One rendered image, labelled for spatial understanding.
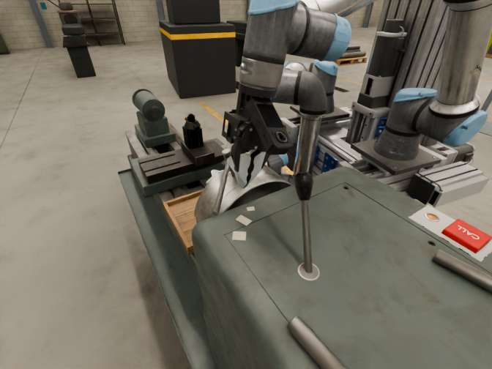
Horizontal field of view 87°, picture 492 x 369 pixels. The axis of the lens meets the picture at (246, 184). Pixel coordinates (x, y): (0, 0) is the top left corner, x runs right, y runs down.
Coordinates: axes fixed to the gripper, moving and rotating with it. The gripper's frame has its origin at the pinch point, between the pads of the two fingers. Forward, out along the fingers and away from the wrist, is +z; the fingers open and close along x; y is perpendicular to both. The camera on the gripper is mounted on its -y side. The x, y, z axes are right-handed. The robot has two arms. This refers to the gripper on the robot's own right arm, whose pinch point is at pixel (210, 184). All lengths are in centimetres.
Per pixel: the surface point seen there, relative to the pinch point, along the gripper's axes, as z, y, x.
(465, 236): -25, -65, 18
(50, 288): 92, 84, -108
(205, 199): 9.0, -18.6, 9.3
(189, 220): 8.1, 6.6, -19.7
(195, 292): 14, -3, -54
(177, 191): 5.6, 31.5, -22.0
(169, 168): 6.3, 36.3, -11.2
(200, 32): -175, 434, 7
